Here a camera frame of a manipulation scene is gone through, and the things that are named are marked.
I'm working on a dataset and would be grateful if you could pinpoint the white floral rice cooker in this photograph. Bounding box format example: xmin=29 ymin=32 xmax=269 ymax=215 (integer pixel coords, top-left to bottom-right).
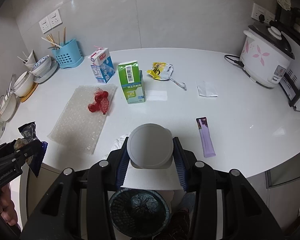
xmin=239 ymin=22 xmax=295 ymax=88

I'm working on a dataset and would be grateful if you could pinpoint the white bowl on coaster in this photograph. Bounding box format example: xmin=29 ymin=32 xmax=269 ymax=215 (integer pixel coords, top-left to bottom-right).
xmin=13 ymin=72 xmax=34 ymax=98

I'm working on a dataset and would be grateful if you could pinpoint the red mesh net bag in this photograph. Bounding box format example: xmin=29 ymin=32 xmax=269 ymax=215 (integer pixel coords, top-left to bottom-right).
xmin=88 ymin=88 xmax=110 ymax=115

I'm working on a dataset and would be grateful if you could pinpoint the bubble wrap sheet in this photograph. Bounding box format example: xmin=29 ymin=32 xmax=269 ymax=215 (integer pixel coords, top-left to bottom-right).
xmin=47 ymin=83 xmax=117 ymax=155

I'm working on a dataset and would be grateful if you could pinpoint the dark mesh trash bin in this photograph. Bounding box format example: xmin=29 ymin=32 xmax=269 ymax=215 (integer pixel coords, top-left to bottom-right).
xmin=109 ymin=188 xmax=170 ymax=237

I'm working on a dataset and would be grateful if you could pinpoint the white tissue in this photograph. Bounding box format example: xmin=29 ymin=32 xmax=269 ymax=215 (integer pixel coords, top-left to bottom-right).
xmin=111 ymin=133 xmax=130 ymax=151

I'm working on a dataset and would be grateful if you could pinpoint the purple snack sachet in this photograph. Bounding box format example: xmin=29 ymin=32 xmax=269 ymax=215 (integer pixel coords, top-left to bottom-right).
xmin=196 ymin=117 xmax=216 ymax=158

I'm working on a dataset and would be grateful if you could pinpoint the white microwave oven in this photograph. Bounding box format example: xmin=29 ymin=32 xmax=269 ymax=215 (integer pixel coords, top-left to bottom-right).
xmin=280 ymin=33 xmax=300 ymax=112

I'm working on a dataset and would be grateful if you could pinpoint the dark blue snack wrapper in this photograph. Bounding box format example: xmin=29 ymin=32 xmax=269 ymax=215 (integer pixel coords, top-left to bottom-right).
xmin=13 ymin=121 xmax=48 ymax=177

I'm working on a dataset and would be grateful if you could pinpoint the small white cup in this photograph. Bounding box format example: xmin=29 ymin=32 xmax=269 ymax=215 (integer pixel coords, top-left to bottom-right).
xmin=17 ymin=50 xmax=37 ymax=70

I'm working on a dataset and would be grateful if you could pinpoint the blue patterned white bowl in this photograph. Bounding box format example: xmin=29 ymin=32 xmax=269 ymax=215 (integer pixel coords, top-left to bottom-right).
xmin=30 ymin=55 xmax=52 ymax=77

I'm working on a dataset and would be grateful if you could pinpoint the person left hand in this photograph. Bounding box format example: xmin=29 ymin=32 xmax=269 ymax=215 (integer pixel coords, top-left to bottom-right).
xmin=0 ymin=184 xmax=18 ymax=226

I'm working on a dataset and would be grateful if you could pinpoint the green carton box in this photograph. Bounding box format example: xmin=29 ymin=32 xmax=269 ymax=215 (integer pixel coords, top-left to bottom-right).
xmin=117 ymin=61 xmax=146 ymax=104

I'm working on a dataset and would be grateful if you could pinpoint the white wall socket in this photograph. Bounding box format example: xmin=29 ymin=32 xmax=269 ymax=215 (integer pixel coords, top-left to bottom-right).
xmin=251 ymin=3 xmax=275 ymax=24
xmin=39 ymin=9 xmax=62 ymax=34

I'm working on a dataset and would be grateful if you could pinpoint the wooden coaster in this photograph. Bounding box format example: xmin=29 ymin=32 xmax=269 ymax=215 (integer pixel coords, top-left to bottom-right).
xmin=20 ymin=83 xmax=38 ymax=102

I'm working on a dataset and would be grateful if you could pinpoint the blue white milk carton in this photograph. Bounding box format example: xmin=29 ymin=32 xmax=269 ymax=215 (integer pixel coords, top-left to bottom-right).
xmin=89 ymin=46 xmax=115 ymax=84

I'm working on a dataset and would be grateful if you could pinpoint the white wall socket left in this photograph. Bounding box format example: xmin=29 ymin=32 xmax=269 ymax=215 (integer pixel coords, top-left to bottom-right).
xmin=39 ymin=9 xmax=62 ymax=34

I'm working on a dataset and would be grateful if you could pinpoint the yellow silver snack wrapper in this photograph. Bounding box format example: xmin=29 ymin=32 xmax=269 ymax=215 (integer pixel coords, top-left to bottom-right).
xmin=147 ymin=62 xmax=187 ymax=90

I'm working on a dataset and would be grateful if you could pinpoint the white wall socket right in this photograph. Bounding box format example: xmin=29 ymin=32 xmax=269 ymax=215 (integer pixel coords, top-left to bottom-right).
xmin=251 ymin=3 xmax=275 ymax=24

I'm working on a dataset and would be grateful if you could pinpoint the white plate stack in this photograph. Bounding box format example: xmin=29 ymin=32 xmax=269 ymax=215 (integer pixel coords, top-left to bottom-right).
xmin=34 ymin=60 xmax=59 ymax=84

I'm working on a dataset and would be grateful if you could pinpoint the black power cable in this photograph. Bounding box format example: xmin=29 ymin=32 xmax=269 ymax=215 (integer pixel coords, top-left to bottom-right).
xmin=224 ymin=54 xmax=258 ymax=82

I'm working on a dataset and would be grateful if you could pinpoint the blue utensil holder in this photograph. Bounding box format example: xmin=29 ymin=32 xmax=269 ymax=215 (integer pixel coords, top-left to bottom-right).
xmin=52 ymin=38 xmax=84 ymax=69

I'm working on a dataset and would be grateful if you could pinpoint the silver foil wrapper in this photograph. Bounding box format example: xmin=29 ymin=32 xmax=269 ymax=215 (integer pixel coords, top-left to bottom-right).
xmin=196 ymin=81 xmax=218 ymax=98

